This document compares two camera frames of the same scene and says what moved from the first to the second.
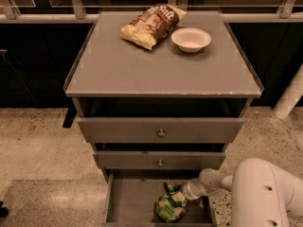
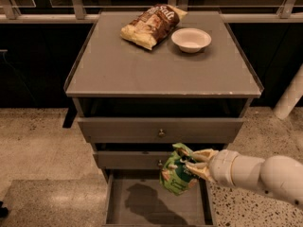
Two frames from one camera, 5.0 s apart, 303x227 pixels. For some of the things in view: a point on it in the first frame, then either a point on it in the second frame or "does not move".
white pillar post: x=290 y=96 does not move
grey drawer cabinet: x=160 y=94 does not move
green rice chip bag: x=169 y=209 → x=176 y=175
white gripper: x=190 y=189 → x=222 y=166
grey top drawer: x=161 y=130 does not move
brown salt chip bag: x=152 y=25 does not move
